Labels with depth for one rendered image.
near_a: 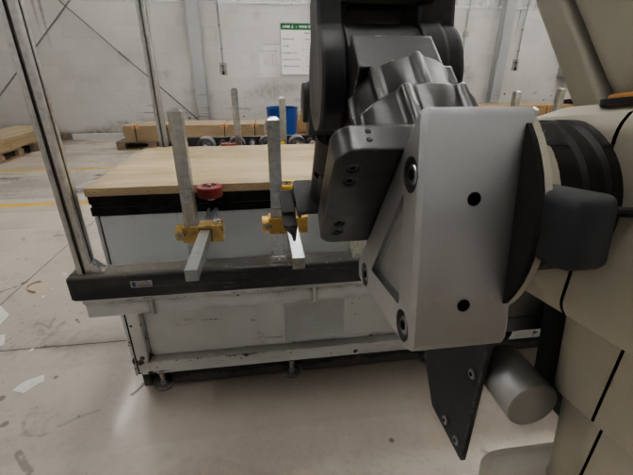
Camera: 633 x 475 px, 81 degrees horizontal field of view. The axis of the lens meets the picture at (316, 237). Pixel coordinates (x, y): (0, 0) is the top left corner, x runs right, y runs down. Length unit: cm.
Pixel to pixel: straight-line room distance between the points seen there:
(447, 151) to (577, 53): 16
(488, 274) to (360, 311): 145
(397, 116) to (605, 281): 14
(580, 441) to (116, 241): 134
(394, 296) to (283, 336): 145
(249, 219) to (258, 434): 81
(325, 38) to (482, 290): 19
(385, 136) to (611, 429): 26
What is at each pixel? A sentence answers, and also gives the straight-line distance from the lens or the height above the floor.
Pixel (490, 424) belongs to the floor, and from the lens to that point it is 174.
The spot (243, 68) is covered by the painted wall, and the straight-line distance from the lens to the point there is 819.
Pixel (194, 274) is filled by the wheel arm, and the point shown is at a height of 81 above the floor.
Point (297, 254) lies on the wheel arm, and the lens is 89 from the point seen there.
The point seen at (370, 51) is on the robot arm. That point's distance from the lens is 26.
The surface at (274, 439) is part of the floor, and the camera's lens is 157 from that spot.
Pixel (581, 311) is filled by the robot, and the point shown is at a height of 112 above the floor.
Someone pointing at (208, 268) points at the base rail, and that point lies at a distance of 117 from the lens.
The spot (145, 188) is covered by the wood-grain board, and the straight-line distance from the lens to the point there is 134.
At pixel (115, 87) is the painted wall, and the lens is 866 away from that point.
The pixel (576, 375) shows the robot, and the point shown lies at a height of 103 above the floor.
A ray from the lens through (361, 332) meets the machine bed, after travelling 170.
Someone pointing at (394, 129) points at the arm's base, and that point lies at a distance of 18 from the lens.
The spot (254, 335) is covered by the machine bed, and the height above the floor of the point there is 23.
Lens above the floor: 124
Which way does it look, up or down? 24 degrees down
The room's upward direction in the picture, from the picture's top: straight up
